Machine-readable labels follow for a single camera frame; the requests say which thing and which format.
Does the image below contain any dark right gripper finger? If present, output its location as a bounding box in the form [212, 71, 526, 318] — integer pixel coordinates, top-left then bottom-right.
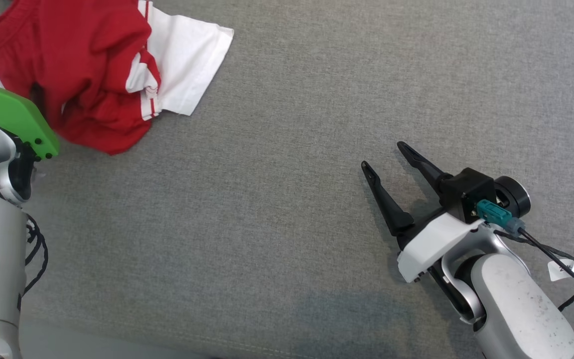
[398, 142, 453, 195]
[361, 161, 415, 236]

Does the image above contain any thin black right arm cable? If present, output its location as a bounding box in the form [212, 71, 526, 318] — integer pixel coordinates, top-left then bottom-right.
[494, 230, 574, 312]

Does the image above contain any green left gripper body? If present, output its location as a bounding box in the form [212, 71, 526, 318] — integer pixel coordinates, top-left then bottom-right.
[0, 85, 61, 161]

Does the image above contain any red and white t-shirt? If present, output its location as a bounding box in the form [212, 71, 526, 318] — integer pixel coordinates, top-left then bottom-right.
[0, 0, 234, 155]

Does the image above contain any white cable label tag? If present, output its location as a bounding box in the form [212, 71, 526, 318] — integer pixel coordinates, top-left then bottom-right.
[548, 258, 574, 291]

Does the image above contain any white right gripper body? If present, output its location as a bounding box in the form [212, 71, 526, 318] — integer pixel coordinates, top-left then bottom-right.
[396, 209, 484, 284]

